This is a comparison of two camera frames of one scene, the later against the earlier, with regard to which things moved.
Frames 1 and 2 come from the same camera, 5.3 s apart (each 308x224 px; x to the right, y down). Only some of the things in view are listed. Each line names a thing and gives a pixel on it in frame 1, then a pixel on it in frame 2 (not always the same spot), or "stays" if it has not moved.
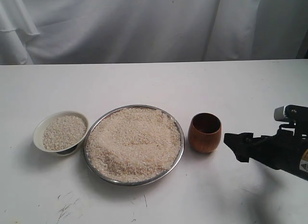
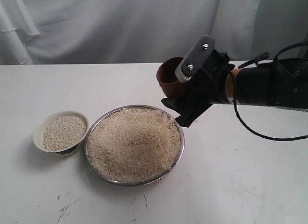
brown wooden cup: [204, 132] -> [171, 85]
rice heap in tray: [133, 144] stays
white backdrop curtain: [41, 28] stays
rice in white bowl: [64, 132] stays
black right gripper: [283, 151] -> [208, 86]
